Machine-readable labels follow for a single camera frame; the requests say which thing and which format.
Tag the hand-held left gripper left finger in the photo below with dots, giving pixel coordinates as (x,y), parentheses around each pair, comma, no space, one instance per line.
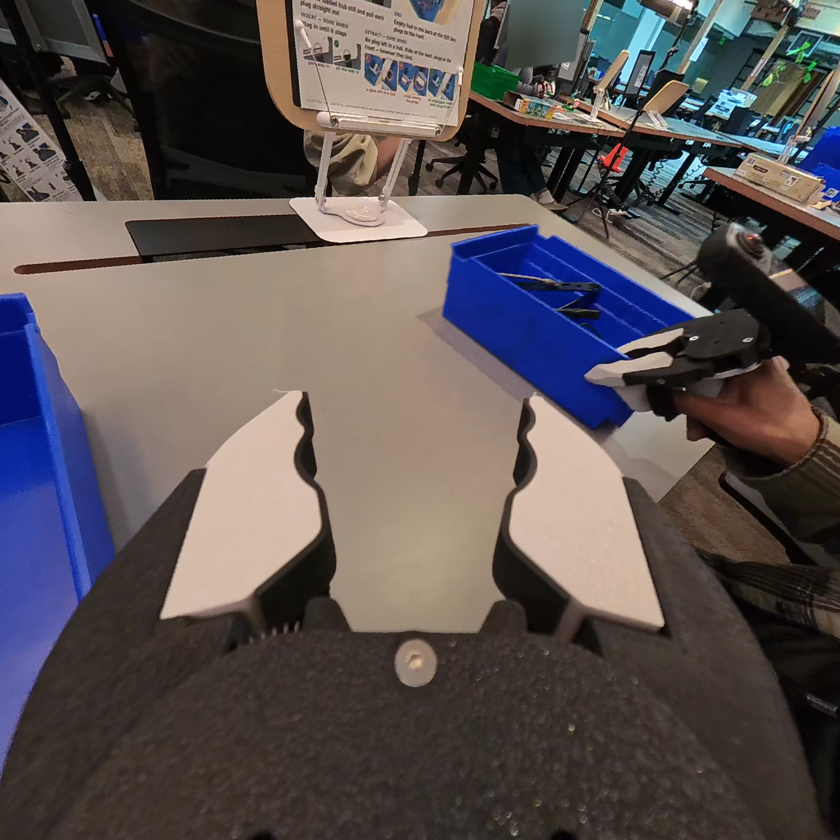
(249,505)

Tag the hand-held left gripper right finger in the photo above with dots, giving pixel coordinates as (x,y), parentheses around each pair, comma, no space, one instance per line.
(577,518)

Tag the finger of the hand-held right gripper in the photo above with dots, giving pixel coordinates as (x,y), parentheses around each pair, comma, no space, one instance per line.
(635,399)
(640,351)

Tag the blue plastic bin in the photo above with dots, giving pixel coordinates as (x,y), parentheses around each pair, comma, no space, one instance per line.
(39,499)
(525,334)

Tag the person's right forearm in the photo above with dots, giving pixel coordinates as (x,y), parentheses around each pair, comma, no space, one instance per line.
(814,485)

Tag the person's right hand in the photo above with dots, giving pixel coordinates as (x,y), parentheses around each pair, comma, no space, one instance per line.
(741,413)

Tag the white power strip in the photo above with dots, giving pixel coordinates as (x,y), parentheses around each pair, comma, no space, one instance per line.
(620,213)

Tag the wooden-edged desk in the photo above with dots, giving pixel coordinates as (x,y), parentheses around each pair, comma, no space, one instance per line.
(768,197)

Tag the black tripod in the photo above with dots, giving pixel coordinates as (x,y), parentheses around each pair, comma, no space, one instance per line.
(610,187)

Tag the cardboard box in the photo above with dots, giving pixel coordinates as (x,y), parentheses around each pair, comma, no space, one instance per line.
(778,177)

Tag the orange traffic cone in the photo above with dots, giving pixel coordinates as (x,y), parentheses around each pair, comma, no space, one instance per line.
(613,157)

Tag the blue storage crate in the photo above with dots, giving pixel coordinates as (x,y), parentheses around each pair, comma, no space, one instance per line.
(823,154)

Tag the long grey desk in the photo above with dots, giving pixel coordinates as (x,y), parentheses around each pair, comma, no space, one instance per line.
(564,121)

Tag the black office chair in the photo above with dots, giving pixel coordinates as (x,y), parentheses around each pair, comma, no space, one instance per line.
(463,157)

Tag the green plastic crate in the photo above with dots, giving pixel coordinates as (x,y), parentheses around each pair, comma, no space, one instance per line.
(495,79)

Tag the instruction sheet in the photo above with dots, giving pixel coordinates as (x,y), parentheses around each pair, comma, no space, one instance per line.
(387,59)

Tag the printed poster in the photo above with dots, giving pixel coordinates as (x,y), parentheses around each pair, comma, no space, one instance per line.
(33,157)

